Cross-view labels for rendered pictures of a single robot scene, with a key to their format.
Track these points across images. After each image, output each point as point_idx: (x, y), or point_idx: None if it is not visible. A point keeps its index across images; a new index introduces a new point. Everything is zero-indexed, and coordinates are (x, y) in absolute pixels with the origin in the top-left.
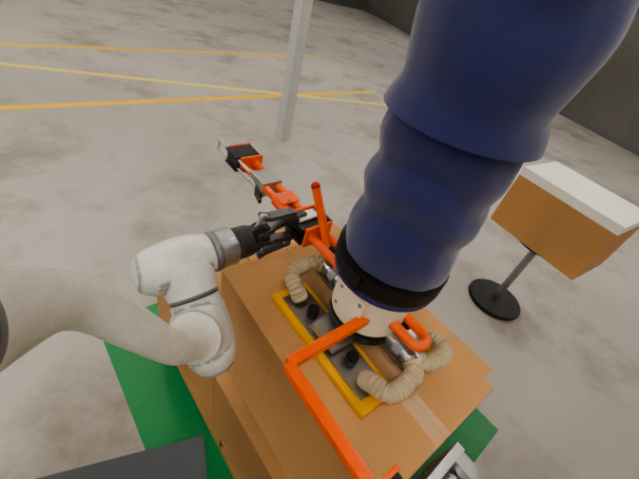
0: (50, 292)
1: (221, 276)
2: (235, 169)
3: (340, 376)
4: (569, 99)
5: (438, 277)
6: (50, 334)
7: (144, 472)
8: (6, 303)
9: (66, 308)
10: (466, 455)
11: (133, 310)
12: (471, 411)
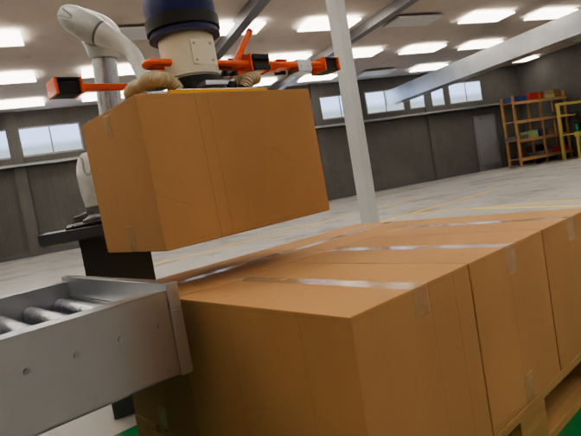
0: (114, 33)
1: (370, 228)
2: (311, 73)
3: None
4: None
5: (145, 9)
6: (111, 42)
7: None
8: (101, 24)
9: (116, 39)
10: (160, 292)
11: (137, 58)
12: (118, 104)
